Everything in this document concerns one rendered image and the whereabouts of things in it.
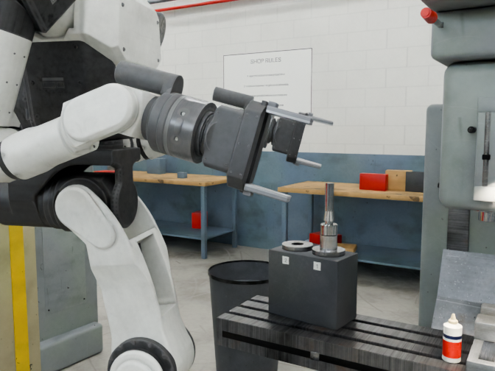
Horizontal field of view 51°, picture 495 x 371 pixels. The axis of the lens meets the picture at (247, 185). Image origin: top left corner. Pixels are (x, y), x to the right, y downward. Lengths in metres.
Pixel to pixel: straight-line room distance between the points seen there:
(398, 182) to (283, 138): 3.98
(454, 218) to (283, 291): 0.57
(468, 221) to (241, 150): 1.10
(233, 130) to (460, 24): 0.64
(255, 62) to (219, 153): 5.69
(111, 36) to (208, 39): 5.82
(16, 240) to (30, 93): 1.30
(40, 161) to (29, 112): 0.24
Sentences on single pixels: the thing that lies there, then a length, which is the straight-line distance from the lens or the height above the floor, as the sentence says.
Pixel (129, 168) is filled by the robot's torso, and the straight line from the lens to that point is 1.08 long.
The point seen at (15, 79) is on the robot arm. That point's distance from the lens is 0.91.
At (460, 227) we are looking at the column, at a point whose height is 1.19.
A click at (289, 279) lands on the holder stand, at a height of 1.07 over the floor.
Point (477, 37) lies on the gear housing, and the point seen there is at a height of 1.67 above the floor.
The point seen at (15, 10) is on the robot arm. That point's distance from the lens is 0.89.
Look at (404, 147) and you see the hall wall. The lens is 5.65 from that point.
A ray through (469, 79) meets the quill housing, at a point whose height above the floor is 1.59.
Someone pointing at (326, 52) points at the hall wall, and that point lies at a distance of 5.98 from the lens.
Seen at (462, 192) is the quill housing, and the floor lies 1.35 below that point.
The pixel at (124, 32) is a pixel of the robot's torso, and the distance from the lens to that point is 1.00.
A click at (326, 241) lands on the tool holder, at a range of 1.42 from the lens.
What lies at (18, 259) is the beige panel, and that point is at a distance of 2.30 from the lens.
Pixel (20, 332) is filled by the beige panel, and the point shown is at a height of 0.66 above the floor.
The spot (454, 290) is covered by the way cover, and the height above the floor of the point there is 1.01.
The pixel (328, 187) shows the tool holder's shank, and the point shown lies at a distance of 1.40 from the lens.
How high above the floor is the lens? 1.49
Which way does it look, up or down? 6 degrees down
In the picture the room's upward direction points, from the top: straight up
